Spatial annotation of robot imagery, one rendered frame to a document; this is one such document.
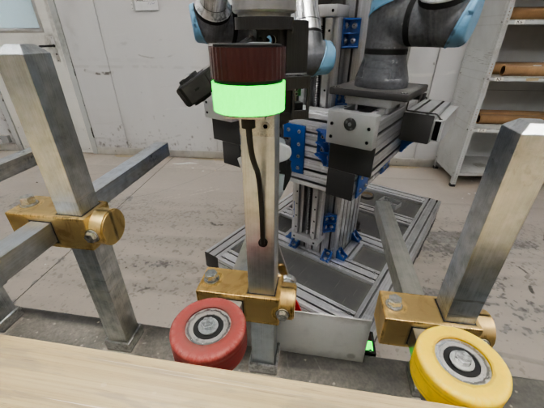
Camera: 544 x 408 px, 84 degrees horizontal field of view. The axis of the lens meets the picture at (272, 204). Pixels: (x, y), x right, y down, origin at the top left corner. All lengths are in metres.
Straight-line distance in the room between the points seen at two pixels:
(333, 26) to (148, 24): 2.40
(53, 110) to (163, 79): 2.92
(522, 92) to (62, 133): 3.44
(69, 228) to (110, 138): 3.33
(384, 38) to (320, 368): 0.80
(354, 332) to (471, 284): 0.19
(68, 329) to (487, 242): 0.67
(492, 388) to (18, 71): 0.54
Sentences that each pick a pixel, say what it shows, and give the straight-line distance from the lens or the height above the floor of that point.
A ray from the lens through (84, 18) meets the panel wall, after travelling 3.62.
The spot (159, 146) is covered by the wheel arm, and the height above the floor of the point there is 0.96.
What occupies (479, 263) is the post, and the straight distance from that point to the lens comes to 0.41.
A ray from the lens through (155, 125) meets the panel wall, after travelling 3.48.
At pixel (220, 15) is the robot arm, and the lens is 1.13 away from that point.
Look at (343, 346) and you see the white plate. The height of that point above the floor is 0.73.
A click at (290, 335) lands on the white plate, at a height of 0.74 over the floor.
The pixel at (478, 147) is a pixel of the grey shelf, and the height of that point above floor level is 0.22.
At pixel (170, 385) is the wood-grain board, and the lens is 0.33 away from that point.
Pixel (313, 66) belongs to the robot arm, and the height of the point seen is 1.11.
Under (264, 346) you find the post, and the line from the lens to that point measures 0.51.
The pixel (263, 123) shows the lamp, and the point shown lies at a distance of 0.30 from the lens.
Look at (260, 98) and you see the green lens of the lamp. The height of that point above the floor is 1.13.
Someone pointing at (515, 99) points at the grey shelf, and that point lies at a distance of 3.54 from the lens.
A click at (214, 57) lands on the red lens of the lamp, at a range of 0.25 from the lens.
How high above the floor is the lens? 1.18
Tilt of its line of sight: 29 degrees down
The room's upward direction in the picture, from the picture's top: straight up
